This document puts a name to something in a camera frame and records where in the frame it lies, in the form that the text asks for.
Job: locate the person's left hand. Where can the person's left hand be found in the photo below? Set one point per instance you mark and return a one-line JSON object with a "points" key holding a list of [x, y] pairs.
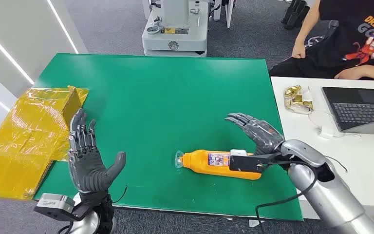
{"points": [[351, 73]]}

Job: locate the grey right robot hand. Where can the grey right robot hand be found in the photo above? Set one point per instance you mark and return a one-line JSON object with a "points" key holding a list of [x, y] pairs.
{"points": [[262, 135]]}

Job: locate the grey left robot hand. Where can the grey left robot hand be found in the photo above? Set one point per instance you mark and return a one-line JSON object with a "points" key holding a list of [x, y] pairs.
{"points": [[87, 168]]}

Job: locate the person's right hand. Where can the person's right hand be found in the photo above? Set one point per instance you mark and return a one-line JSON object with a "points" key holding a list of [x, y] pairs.
{"points": [[299, 50]]}

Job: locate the orange bottle with clear cap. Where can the orange bottle with clear cap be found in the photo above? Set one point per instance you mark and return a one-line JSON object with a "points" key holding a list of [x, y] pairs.
{"points": [[203, 164]]}

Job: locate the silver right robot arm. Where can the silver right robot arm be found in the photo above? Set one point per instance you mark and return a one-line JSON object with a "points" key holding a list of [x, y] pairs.
{"points": [[329, 197]]}

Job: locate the person's right forearm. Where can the person's right forearm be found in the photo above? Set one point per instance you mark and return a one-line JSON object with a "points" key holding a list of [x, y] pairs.
{"points": [[308, 22]]}

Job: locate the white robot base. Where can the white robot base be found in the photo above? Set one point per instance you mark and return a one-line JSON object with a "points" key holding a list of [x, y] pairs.
{"points": [[180, 35]]}

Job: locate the person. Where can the person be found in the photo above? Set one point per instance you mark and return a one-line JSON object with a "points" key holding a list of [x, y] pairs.
{"points": [[345, 42]]}

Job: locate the black chair base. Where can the black chair base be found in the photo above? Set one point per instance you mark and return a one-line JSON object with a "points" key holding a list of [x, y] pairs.
{"points": [[295, 14]]}

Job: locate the grey laptop with black keyboard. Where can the grey laptop with black keyboard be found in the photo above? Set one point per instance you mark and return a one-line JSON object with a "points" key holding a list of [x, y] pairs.
{"points": [[358, 109]]}

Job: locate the crumpled gold foil wrapper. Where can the crumpled gold foil wrapper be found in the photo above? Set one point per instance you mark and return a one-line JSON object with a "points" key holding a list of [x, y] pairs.
{"points": [[298, 100]]}

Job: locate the white charger adapter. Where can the white charger adapter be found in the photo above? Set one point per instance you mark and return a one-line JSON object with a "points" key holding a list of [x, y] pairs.
{"points": [[326, 132]]}

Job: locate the yellow film wrapped cardboard box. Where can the yellow film wrapped cardboard box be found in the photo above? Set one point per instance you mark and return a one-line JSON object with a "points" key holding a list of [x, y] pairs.
{"points": [[25, 139]]}

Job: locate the white furniture legs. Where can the white furniture legs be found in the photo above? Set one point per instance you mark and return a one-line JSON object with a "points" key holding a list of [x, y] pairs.
{"points": [[229, 13]]}

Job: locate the green table mat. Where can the green table mat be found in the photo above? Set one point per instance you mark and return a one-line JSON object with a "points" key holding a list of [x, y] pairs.
{"points": [[161, 106]]}

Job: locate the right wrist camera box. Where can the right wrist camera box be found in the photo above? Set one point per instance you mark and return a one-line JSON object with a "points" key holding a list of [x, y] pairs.
{"points": [[243, 163]]}

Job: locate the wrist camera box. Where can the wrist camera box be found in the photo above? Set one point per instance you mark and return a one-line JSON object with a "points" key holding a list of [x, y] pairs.
{"points": [[53, 203], [243, 163]]}

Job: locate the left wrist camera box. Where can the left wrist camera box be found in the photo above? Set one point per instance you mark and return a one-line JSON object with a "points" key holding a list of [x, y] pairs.
{"points": [[53, 203]]}

